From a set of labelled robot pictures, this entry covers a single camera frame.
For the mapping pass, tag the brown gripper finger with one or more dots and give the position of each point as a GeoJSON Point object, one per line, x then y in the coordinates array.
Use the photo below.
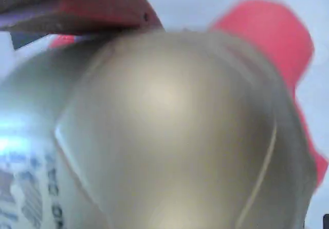
{"type": "Point", "coordinates": [84, 5]}

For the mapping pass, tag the red turtle toy silver shell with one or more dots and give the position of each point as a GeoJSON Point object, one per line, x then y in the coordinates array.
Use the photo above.
{"type": "Point", "coordinates": [167, 126]}

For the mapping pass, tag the white tray with black stripes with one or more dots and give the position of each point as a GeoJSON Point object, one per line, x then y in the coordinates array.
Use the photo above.
{"type": "Point", "coordinates": [195, 2]}

